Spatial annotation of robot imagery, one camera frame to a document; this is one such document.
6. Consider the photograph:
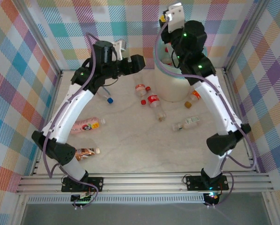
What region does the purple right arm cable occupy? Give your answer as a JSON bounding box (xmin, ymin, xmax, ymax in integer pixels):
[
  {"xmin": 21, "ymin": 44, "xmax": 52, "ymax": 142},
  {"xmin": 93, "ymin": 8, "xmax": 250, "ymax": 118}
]
[{"xmin": 155, "ymin": 16, "xmax": 258, "ymax": 208}]

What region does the left controller board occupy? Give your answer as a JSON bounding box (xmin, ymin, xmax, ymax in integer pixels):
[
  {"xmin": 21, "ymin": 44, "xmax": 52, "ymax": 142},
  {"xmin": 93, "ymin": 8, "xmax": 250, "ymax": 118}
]
[{"xmin": 71, "ymin": 193, "xmax": 94, "ymax": 204}]

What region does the slotted grey cable duct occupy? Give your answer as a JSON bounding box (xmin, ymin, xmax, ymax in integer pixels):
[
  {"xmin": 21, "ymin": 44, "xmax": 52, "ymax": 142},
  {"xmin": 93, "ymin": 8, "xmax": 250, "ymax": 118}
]
[{"xmin": 27, "ymin": 195, "xmax": 206, "ymax": 204}]

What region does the aluminium right frame post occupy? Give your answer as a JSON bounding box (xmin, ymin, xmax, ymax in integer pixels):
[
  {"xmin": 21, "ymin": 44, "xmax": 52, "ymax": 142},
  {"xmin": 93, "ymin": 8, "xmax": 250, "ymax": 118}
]
[{"xmin": 224, "ymin": 0, "xmax": 271, "ymax": 72}]

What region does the controller board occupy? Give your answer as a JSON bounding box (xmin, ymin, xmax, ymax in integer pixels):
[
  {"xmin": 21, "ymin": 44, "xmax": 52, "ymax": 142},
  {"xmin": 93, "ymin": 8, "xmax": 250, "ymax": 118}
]
[
  {"xmin": 204, "ymin": 192, "xmax": 219, "ymax": 203},
  {"xmin": 71, "ymin": 193, "xmax": 94, "ymax": 204}
]

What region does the pink bottle with white cap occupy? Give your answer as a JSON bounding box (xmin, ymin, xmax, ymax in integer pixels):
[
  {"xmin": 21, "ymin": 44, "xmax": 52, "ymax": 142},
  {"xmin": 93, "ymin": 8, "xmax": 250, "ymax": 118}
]
[{"xmin": 69, "ymin": 117, "xmax": 106, "ymax": 135}]

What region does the aluminium left frame post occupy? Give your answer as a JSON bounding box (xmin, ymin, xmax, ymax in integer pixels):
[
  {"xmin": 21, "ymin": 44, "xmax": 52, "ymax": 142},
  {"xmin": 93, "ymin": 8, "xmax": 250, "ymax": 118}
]
[{"xmin": 12, "ymin": 0, "xmax": 63, "ymax": 77}]

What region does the aluminium frame post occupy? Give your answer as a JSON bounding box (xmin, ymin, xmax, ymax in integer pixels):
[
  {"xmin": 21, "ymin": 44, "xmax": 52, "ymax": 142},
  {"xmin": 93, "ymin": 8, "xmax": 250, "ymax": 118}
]
[
  {"xmin": 224, "ymin": 0, "xmax": 271, "ymax": 72},
  {"xmin": 12, "ymin": 0, "xmax": 63, "ymax": 77}
]

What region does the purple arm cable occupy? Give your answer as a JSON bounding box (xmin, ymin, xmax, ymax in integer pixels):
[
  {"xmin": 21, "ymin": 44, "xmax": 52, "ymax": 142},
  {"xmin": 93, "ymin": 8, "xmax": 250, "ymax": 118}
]
[
  {"xmin": 155, "ymin": 16, "xmax": 258, "ymax": 208},
  {"xmin": 42, "ymin": 32, "xmax": 118, "ymax": 209}
]

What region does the clear bottle with blue cap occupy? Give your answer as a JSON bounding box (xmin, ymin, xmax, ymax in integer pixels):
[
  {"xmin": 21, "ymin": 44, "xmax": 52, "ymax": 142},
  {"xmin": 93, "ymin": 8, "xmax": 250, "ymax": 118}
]
[{"xmin": 102, "ymin": 86, "xmax": 114, "ymax": 105}]

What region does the aluminium right side rail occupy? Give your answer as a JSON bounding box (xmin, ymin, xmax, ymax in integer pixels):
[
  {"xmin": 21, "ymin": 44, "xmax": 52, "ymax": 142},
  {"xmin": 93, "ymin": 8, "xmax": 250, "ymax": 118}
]
[{"xmin": 223, "ymin": 67, "xmax": 260, "ymax": 173}]

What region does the brown coffee drink bottle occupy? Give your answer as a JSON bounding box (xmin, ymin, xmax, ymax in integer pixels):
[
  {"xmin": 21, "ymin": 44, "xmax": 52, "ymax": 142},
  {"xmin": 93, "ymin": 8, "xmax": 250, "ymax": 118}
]
[{"xmin": 74, "ymin": 147, "xmax": 101, "ymax": 161}]

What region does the right controller board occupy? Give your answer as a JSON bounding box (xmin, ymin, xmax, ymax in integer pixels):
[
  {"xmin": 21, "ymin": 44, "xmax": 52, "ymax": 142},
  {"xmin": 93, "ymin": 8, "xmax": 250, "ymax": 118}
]
[{"xmin": 204, "ymin": 192, "xmax": 219, "ymax": 203}]

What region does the white bin with blue bag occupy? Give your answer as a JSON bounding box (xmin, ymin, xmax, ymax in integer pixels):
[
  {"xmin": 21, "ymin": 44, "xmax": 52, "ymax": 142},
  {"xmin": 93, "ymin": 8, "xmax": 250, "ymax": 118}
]
[{"xmin": 153, "ymin": 44, "xmax": 207, "ymax": 103}]

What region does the tall clear bottle red label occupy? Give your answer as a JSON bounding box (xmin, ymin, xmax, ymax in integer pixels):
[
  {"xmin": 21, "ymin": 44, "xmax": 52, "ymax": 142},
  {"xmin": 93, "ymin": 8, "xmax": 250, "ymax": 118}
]
[{"xmin": 133, "ymin": 74, "xmax": 147, "ymax": 105}]

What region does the orange label bottle brown cap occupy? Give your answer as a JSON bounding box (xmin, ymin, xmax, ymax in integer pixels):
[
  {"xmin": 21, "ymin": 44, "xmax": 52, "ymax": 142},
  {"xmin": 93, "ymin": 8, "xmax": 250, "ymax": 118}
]
[{"xmin": 184, "ymin": 90, "xmax": 201, "ymax": 109}]

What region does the aluminium left side rail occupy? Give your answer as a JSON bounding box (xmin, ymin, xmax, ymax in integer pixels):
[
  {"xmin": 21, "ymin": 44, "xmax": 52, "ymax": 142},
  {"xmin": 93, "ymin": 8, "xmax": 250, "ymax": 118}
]
[{"xmin": 31, "ymin": 71, "xmax": 64, "ymax": 176}]

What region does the aluminium mounting rail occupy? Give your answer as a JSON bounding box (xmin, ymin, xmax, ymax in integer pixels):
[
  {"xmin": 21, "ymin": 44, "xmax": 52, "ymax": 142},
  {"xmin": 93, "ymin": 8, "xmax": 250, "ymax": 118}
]
[{"xmin": 15, "ymin": 172, "xmax": 274, "ymax": 195}]

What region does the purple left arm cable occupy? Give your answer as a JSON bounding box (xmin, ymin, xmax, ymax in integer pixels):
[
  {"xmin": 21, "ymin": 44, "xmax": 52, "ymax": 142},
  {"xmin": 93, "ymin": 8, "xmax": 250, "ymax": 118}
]
[{"xmin": 42, "ymin": 32, "xmax": 118, "ymax": 209}]

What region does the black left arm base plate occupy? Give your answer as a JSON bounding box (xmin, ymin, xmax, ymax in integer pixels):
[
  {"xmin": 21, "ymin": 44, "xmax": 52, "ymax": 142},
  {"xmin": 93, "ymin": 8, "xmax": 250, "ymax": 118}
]
[{"xmin": 61, "ymin": 176, "xmax": 105, "ymax": 193}]

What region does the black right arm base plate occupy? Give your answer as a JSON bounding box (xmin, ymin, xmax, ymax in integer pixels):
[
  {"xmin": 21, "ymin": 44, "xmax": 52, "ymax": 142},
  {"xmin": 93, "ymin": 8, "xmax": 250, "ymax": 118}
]
[{"xmin": 185, "ymin": 175, "xmax": 229, "ymax": 191}]

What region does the cola bottle with red label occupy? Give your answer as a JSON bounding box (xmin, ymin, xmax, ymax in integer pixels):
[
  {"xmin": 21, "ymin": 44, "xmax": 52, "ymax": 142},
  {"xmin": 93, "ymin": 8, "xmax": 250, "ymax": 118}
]
[{"xmin": 146, "ymin": 86, "xmax": 167, "ymax": 122}]

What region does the clear bottle white label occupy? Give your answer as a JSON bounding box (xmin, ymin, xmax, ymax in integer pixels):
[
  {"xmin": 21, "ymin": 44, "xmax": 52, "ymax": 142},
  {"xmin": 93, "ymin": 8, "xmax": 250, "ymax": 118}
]
[{"xmin": 172, "ymin": 117, "xmax": 200, "ymax": 132}]

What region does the red-capped bottle inside bin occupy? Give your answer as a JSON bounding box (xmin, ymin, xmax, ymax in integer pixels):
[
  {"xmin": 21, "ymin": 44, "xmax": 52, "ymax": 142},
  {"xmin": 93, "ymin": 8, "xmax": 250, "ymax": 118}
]
[{"xmin": 162, "ymin": 46, "xmax": 173, "ymax": 66}]

